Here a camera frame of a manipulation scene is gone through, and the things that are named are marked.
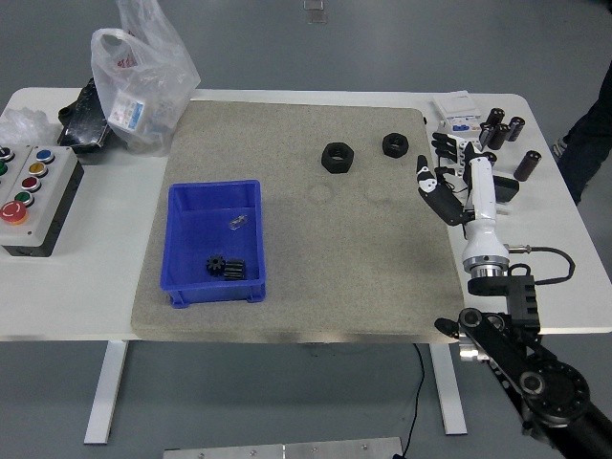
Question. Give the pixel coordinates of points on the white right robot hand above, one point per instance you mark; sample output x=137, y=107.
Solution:
x=480, y=201

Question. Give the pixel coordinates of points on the large black gear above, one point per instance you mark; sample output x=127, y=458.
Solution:
x=235, y=270

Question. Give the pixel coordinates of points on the small black gear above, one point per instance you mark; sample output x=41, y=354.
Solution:
x=215, y=264

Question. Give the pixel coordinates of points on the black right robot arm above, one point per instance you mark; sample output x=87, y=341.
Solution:
x=526, y=358

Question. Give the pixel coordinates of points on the small black hex nut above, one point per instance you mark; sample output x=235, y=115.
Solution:
x=388, y=149

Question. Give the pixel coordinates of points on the large black hex nut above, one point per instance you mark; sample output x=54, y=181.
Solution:
x=330, y=162

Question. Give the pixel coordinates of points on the blue plastic box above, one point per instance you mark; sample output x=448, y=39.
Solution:
x=205, y=239

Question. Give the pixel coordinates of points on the grey push-button control box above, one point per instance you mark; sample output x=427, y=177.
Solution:
x=52, y=191

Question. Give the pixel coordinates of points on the grey control box at edge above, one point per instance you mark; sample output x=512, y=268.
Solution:
x=9, y=179

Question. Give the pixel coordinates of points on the black power adapter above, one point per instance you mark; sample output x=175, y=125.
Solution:
x=506, y=188

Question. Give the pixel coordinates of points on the black cylindrical capacitor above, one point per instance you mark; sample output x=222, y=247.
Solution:
x=498, y=136
x=515, y=129
x=496, y=118
x=527, y=166
x=484, y=135
x=491, y=159

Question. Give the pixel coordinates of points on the white circuit breaker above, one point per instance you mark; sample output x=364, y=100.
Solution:
x=454, y=112

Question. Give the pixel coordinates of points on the person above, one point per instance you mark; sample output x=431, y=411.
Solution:
x=590, y=138

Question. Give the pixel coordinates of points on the grey-brown foam mat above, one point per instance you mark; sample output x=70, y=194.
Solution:
x=334, y=268

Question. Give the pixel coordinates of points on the white table leg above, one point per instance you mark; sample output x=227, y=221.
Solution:
x=107, y=387
x=449, y=392

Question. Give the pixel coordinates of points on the small clear plastic bag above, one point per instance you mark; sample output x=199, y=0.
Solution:
x=238, y=223

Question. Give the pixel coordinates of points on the square floor cover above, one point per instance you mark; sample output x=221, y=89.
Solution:
x=318, y=17
x=313, y=4

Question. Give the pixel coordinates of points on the silver metal plate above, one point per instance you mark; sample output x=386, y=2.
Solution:
x=282, y=449

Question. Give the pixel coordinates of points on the white plastic bag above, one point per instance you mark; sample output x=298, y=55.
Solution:
x=158, y=86

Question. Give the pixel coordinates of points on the white and blue carton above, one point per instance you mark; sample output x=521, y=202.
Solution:
x=126, y=110

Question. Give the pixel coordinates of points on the black pouch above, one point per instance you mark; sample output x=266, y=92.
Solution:
x=86, y=126

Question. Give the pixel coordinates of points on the crumpled clear plastic wrap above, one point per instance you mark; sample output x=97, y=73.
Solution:
x=21, y=122

